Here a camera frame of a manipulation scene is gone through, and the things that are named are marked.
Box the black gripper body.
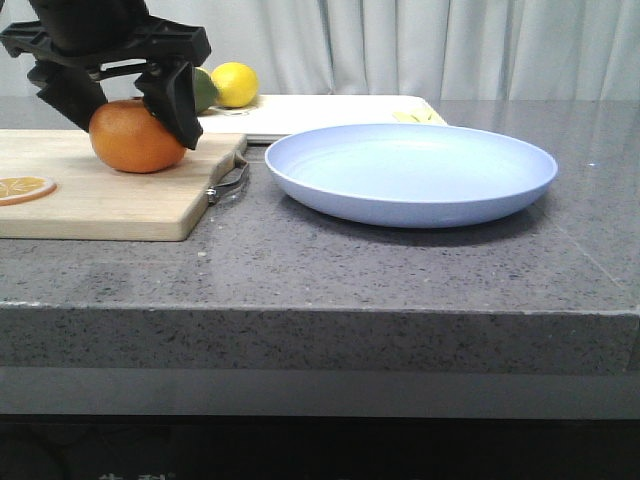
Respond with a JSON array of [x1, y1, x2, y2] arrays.
[[1, 1, 211, 69]]

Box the metal cutting board handle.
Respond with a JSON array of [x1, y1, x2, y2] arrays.
[[206, 152, 249, 205]]

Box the grey curtain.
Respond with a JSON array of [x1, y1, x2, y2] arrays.
[[0, 0, 640, 103]]

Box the orange slice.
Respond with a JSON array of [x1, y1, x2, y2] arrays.
[[1, 176, 57, 206]]

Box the yellow lemon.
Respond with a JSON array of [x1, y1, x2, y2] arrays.
[[210, 62, 259, 108]]

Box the yellow-green peel pieces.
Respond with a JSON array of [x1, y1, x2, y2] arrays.
[[393, 108, 434, 124]]

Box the wooden cutting board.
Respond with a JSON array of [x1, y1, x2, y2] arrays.
[[1, 129, 247, 241]]

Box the light blue plate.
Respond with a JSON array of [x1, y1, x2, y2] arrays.
[[265, 123, 558, 228]]

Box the whole orange fruit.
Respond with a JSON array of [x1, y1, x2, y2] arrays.
[[89, 99, 186, 174]]

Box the cream white tray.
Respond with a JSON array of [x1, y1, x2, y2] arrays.
[[199, 95, 446, 144]]

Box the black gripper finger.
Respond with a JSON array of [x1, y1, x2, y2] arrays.
[[135, 60, 203, 150], [27, 60, 107, 132]]

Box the green lime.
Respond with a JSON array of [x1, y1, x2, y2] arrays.
[[193, 67, 218, 114]]

